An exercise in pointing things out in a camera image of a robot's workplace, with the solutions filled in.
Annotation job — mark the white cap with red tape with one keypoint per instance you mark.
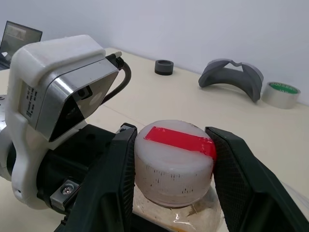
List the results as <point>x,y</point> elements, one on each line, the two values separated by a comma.
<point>173,169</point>

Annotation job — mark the dark laptop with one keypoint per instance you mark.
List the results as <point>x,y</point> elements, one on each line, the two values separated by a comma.
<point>17,41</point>

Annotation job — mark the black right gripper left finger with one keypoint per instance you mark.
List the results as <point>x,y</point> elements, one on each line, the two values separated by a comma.
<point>103,193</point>

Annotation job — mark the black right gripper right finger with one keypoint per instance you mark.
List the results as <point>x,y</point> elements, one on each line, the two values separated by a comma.
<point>253,193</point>

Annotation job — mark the black round lid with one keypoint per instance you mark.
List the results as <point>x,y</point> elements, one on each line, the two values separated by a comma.
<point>164,68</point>

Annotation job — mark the silver tape roll green core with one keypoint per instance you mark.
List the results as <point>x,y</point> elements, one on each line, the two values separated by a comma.
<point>277,99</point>

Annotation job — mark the clear plastic bottle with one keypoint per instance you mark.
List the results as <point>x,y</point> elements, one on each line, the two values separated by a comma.
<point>169,218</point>

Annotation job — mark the grey curved face pad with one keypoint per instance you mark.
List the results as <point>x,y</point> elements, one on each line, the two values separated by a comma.
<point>251,82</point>

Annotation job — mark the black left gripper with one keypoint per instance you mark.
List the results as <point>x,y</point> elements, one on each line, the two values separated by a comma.
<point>72,157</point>

